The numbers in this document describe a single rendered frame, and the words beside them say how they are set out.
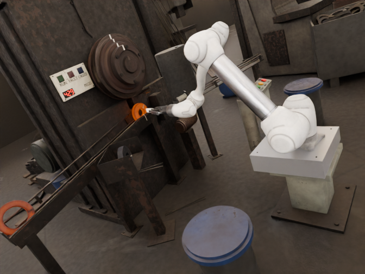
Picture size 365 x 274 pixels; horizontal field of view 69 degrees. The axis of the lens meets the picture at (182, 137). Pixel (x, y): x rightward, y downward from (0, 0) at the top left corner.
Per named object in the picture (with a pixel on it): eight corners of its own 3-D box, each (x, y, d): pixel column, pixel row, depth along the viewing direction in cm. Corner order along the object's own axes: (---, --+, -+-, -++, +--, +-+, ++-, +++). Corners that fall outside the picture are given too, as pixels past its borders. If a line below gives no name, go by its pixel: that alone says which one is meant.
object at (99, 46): (108, 109, 193) (77, 45, 175) (149, 85, 224) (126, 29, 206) (114, 109, 189) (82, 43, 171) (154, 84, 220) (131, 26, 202)
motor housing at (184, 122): (190, 170, 251) (171, 121, 230) (202, 158, 265) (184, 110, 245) (201, 172, 242) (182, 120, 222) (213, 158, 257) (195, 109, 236)
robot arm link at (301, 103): (320, 125, 147) (316, 88, 139) (313, 141, 135) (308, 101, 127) (290, 126, 157) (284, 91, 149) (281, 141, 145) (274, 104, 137)
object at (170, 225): (145, 253, 176) (96, 165, 149) (150, 225, 200) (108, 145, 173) (174, 246, 173) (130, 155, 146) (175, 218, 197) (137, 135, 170)
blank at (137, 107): (143, 125, 216) (145, 125, 214) (129, 117, 205) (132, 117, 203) (148, 108, 221) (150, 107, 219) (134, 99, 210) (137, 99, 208)
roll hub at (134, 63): (121, 90, 189) (103, 52, 178) (145, 76, 208) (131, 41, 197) (126, 89, 185) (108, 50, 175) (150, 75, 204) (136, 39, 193)
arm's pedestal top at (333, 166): (343, 148, 154) (342, 142, 152) (330, 182, 133) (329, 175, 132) (287, 146, 175) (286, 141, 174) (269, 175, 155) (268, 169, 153)
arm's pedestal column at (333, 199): (356, 187, 165) (352, 144, 154) (344, 234, 140) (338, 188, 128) (291, 179, 192) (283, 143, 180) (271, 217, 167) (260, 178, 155)
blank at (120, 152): (123, 175, 149) (128, 173, 149) (114, 149, 148) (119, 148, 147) (131, 168, 165) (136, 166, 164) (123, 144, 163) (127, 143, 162)
